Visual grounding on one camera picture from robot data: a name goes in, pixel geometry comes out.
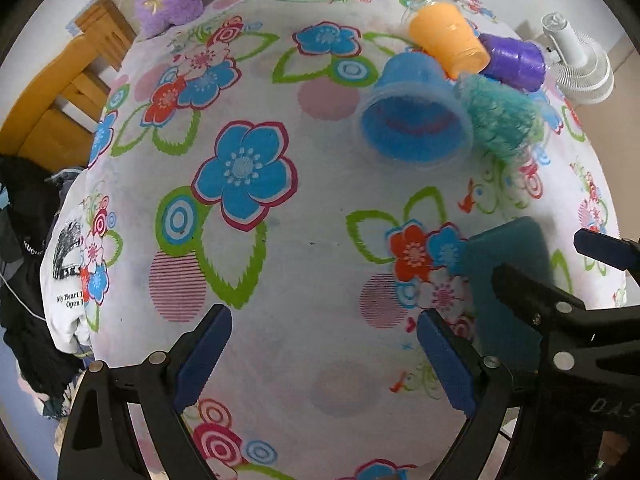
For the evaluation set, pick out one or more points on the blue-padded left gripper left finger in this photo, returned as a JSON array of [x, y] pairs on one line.
[[166, 383]]

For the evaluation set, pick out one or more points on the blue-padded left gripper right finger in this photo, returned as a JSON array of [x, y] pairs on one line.
[[479, 386]]

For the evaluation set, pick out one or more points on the dark teal cup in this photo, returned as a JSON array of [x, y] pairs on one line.
[[500, 264]]

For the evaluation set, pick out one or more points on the teal glitter plastic cup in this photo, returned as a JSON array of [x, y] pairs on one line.
[[504, 120]]

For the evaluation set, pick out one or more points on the blue plastic cup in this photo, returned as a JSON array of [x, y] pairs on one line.
[[411, 114]]

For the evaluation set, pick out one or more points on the purple plastic cup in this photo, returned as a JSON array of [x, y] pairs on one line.
[[517, 63]]

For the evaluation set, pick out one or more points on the orange plastic cup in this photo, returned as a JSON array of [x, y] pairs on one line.
[[441, 30]]

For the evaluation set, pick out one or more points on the white printed garment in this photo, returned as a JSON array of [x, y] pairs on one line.
[[60, 283]]

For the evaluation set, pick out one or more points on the floral tablecloth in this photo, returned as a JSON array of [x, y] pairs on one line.
[[227, 170]]

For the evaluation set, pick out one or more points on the black clothing pile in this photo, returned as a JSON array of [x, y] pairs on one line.
[[26, 220]]

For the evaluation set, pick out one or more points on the wooden chair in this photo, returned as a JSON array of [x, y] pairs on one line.
[[36, 127]]

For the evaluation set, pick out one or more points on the white small fan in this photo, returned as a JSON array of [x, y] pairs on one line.
[[580, 66]]

